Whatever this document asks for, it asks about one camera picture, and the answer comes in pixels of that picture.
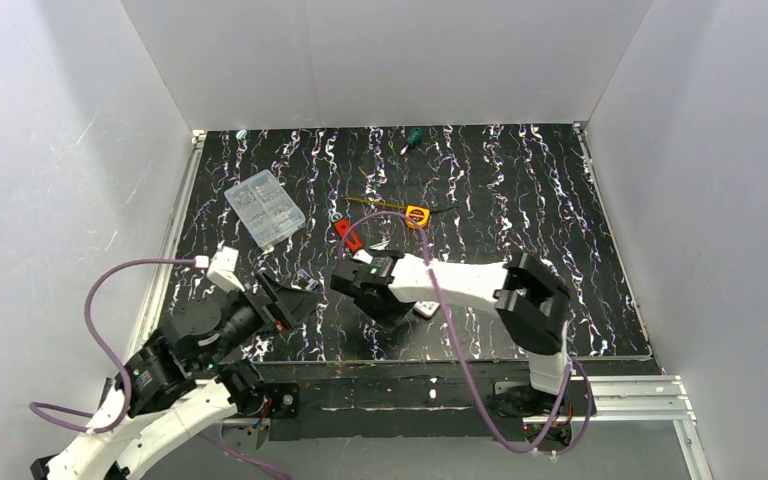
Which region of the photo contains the white remote control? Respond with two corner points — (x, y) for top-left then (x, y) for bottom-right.
(412, 301), (440, 320)

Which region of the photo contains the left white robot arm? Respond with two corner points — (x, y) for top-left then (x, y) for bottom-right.
(30, 271), (320, 479)

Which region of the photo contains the small silver wrench piece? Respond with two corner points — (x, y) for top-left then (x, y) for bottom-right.
(367, 241), (389, 251)

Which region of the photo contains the yellow tape measure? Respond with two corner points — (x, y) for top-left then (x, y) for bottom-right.
(344, 196), (458, 229)

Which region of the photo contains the clear plastic screw box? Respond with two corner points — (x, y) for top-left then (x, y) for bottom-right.
(224, 170), (306, 251)

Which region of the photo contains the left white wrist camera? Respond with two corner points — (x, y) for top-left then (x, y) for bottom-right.
(194, 246), (244, 293)

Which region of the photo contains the red handled adjustable wrench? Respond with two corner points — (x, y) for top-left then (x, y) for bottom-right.
(329, 212), (364, 254)

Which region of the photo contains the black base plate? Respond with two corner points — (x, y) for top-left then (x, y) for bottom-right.
(198, 360), (664, 444)

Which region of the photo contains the green handled screwdriver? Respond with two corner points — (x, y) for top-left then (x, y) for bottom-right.
(400, 127), (423, 155)

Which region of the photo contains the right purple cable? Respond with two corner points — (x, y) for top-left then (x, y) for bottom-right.
(337, 211), (594, 457)

